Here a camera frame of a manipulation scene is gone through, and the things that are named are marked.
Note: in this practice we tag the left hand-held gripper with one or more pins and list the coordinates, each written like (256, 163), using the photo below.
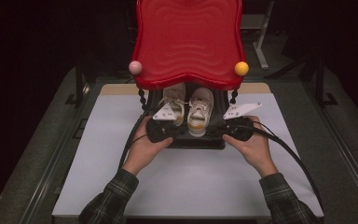
(161, 132)

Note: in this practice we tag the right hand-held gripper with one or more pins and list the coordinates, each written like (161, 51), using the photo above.
(237, 130)

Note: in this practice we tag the white sneaker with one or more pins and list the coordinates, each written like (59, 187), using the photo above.
(174, 93)
(200, 107)

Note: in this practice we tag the red and black shoe rack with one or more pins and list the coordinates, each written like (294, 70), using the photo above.
(188, 40)

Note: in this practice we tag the person's left hand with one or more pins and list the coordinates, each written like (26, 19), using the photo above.
(143, 152)

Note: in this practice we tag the person's right hand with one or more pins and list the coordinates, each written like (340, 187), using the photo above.
(254, 152)

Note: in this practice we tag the white metal stand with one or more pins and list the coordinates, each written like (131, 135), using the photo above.
(261, 40)

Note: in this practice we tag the black metal stand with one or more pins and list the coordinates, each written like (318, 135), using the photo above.
(79, 84)
(321, 84)

